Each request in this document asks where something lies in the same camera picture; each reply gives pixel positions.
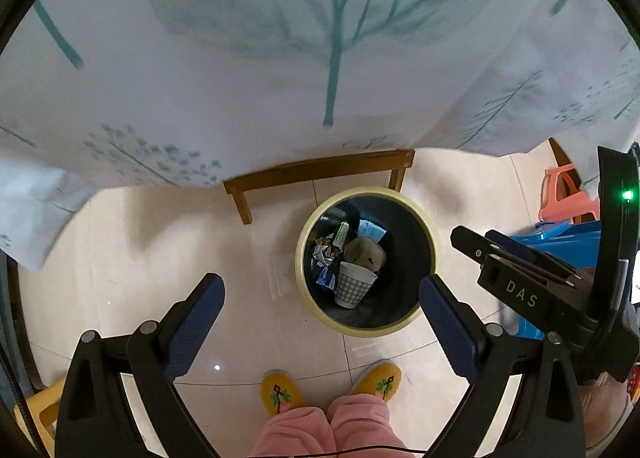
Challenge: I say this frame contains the white tree print tablecloth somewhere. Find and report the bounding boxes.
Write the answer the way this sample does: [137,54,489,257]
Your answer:
[0,0,640,273]

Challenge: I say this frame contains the yellow embroidered slipper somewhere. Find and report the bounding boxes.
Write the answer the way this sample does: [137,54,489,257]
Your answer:
[260,370,307,421]
[350,359,402,401]

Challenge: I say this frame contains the pink plastic stool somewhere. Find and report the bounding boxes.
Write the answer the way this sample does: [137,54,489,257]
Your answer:
[537,163,601,223]

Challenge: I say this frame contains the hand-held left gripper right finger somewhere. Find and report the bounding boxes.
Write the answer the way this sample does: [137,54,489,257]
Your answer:
[419,274,586,458]

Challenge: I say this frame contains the light blue packet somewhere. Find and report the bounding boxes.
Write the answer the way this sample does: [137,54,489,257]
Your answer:
[357,219,388,241]

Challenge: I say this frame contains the person's right leg pink trousers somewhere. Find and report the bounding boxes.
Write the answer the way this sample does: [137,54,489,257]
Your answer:
[327,394,416,458]

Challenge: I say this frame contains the yellow plastic stool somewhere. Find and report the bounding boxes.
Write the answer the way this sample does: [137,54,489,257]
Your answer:
[15,378,68,444]

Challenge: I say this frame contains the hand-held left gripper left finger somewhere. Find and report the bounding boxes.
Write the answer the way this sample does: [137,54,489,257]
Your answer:
[54,273,226,458]

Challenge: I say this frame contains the wooden table frame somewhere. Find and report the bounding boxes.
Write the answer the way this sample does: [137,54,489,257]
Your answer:
[222,138,576,225]

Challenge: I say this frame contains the cream rimmed dark trash bin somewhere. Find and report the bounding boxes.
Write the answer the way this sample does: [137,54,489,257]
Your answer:
[295,186,441,337]

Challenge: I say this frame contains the brown paper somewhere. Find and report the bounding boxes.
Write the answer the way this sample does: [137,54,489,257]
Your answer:
[344,237,387,271]

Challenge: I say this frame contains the checkered paper cup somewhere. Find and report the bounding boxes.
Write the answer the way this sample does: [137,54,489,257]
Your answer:
[334,260,379,309]

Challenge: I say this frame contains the blue plastic stool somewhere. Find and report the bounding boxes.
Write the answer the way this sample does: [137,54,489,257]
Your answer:
[507,220,603,339]

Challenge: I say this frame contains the person's right forearm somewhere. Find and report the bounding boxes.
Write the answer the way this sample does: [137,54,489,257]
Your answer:
[577,373,633,449]

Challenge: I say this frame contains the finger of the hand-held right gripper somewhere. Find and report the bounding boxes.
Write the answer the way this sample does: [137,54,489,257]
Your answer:
[450,225,506,263]
[487,230,583,281]

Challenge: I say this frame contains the silver wrapper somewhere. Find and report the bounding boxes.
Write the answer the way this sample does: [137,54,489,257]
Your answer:
[312,233,346,269]

